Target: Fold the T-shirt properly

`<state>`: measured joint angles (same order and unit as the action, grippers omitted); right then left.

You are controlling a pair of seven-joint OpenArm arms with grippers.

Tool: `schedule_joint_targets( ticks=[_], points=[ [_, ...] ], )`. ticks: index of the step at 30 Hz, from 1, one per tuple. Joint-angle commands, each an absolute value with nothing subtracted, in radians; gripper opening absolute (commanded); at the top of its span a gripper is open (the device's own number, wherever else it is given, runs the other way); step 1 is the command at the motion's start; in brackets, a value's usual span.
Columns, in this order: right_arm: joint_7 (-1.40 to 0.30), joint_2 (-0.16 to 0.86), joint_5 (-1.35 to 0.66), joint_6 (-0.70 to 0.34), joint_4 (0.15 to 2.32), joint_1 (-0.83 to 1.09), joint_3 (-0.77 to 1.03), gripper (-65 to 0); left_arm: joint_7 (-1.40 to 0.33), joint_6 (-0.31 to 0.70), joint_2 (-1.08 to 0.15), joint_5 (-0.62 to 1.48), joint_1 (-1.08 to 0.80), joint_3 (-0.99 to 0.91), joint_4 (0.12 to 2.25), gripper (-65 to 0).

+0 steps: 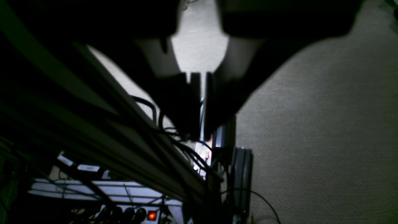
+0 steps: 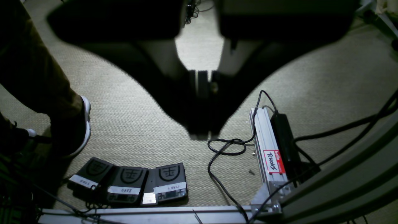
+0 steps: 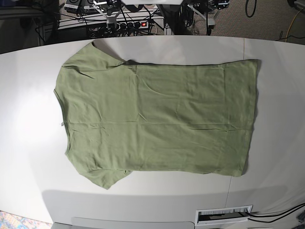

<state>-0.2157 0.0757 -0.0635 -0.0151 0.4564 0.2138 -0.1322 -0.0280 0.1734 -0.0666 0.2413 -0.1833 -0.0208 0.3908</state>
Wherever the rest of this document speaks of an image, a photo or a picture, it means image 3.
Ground green T-shirt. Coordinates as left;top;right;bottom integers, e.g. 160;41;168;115
54;42;258;189

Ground grey table leg column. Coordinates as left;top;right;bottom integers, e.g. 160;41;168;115
157;4;174;35

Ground black power strip red switch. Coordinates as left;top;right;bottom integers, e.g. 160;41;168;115
116;21;150;31

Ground table cable grommet slot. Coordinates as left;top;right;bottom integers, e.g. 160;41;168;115
195;205;253;226

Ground black cables at grommet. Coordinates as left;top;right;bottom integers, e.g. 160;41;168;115
247;203;305;223

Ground yellow cable on floor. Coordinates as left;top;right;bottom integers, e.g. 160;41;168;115
285;9;305;40

